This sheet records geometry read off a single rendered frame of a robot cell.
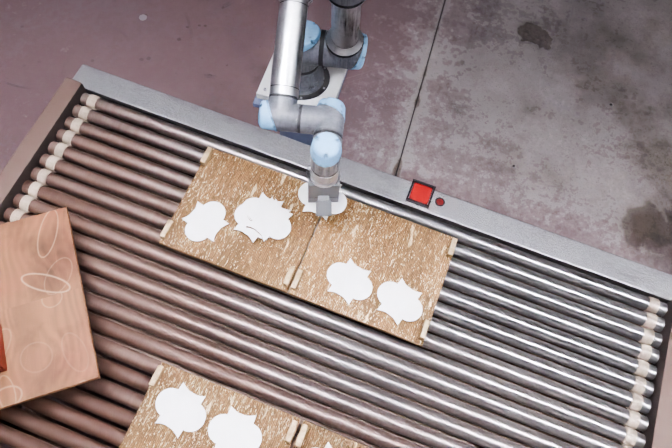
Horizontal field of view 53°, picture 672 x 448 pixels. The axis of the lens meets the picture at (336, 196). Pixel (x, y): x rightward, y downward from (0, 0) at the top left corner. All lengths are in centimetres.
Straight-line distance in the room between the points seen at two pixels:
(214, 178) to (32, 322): 66
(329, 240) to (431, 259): 31
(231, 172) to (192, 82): 140
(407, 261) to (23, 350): 107
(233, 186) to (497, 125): 171
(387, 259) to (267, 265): 36
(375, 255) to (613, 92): 207
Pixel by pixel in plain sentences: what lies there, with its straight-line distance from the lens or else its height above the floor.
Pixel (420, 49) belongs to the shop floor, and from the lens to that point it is 364.
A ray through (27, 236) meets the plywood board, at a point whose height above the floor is 104.
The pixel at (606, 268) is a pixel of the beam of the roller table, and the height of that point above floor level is 91.
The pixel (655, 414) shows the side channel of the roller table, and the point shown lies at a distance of 214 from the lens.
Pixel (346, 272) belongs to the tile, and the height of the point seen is 94.
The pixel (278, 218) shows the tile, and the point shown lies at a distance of 203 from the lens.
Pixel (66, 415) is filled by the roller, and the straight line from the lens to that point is 202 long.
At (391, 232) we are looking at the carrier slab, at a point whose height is 94.
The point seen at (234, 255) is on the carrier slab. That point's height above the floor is 94.
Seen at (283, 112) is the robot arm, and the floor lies 136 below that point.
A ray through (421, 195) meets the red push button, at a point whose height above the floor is 93.
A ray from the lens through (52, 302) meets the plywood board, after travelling 198.
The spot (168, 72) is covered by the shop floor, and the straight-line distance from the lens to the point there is 354.
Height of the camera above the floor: 283
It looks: 64 degrees down
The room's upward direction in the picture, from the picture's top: 7 degrees clockwise
